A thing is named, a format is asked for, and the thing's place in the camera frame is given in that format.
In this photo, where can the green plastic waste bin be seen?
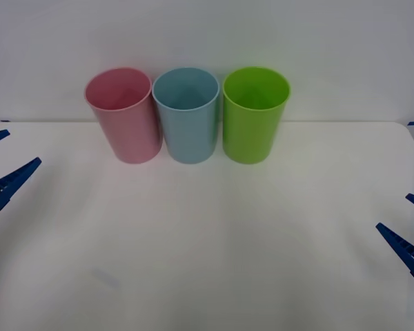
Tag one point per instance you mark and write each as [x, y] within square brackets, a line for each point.
[250, 138]

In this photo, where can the pale blue plastic waste bin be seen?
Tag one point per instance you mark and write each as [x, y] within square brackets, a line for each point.
[189, 138]

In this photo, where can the pink plastic waste bin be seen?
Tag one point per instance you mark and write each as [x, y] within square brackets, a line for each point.
[131, 134]

